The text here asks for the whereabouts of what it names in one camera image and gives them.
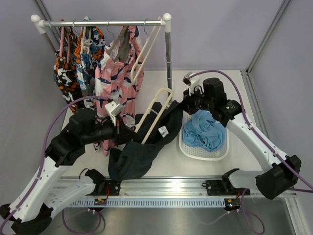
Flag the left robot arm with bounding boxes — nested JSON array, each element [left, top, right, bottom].
[[0, 109, 136, 235]]

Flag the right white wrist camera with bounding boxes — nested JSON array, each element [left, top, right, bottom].
[[183, 72, 200, 96]]

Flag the blue orange camouflage shorts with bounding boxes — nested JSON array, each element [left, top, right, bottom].
[[75, 26, 106, 97]]

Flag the grey hanger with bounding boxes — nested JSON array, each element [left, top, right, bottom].
[[107, 25, 131, 62]]

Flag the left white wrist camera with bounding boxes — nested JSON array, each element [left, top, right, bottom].
[[105, 100, 123, 126]]

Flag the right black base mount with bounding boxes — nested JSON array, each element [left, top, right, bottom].
[[202, 180, 229, 196]]

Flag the white metal clothes rack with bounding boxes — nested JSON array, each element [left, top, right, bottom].
[[30, 13, 173, 89]]

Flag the light blue shorts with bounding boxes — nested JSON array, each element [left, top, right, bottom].
[[182, 110, 226, 152]]

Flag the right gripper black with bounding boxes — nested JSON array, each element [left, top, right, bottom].
[[179, 86, 214, 116]]

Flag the slotted white cable duct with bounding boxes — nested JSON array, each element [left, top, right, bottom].
[[70, 198, 225, 208]]

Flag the cream hanger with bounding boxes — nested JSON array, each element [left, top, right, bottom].
[[130, 26, 161, 85], [134, 87, 175, 145]]

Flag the white perforated plastic basket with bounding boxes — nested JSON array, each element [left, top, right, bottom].
[[179, 113, 229, 161]]

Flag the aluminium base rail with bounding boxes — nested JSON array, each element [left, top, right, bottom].
[[31, 176, 298, 198]]

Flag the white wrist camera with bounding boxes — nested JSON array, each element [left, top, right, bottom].
[[105, 100, 123, 126], [183, 72, 200, 96]]

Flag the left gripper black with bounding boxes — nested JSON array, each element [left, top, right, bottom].
[[81, 113, 139, 147]]

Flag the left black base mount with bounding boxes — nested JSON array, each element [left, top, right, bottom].
[[97, 180, 121, 196]]

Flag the dark navy shorts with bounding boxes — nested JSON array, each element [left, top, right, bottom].
[[108, 100, 183, 181]]

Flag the pink patterned shorts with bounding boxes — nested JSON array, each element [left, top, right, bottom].
[[94, 25, 145, 157]]

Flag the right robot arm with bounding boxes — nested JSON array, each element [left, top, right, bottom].
[[183, 76, 301, 200]]

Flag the white plastic hanger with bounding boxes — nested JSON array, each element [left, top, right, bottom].
[[74, 26, 93, 56]]

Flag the pink hanger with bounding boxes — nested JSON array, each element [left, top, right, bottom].
[[59, 27, 70, 64]]

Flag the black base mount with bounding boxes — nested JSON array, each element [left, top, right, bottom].
[[97, 180, 121, 196], [202, 180, 229, 196]]

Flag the black orange camouflage shorts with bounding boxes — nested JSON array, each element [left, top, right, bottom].
[[53, 27, 82, 104]]

